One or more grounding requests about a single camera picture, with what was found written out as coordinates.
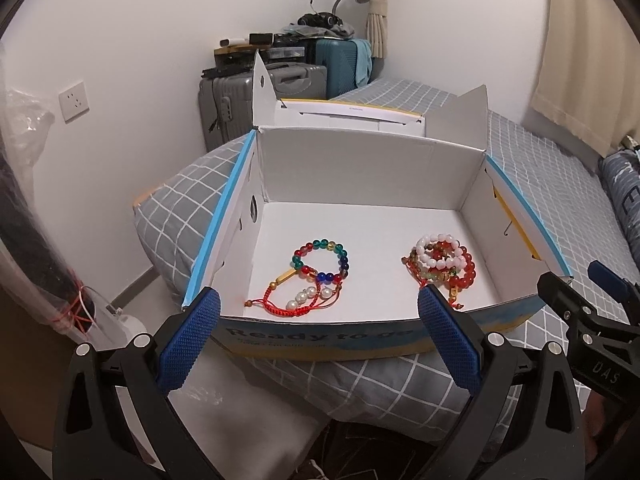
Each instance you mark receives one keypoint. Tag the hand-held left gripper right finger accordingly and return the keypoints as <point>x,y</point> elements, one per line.
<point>450,340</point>

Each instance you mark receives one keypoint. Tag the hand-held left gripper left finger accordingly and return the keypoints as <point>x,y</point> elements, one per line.
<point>187,340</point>

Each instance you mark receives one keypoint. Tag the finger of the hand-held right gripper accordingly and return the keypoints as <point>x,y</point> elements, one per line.
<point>607,277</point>
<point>565,297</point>

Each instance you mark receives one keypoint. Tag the printed cardboard box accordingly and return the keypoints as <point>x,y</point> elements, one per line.
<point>360,180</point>

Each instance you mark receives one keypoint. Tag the white plug adapter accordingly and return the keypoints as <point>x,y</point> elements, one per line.
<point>125,322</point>

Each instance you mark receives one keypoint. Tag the blue patterned bolster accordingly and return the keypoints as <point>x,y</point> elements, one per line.
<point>622,190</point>

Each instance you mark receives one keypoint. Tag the grey checked bed sheet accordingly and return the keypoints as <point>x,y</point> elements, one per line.
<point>550,175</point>

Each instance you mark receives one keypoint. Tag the dark cloth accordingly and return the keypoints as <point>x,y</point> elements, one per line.
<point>350,450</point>

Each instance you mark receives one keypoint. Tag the clear plastic bag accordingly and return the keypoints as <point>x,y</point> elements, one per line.
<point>30,220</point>

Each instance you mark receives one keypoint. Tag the beige curtain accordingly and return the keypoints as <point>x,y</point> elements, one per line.
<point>377,15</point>
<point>585,60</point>

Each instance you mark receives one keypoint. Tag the grey suitcase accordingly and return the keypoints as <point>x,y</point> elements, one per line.
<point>235,105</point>

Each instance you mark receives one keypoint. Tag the teal cloth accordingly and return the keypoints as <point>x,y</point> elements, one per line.
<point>365,62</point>

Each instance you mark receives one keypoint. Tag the teal suitcase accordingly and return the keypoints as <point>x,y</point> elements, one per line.
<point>337,67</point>

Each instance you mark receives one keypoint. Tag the stack of black boxes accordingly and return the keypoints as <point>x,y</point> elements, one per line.
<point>250,50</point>

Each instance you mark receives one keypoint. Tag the black bag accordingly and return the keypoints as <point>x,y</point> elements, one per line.
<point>322,20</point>

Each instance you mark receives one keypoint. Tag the white wall socket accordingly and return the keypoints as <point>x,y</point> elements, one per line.
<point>74,100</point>

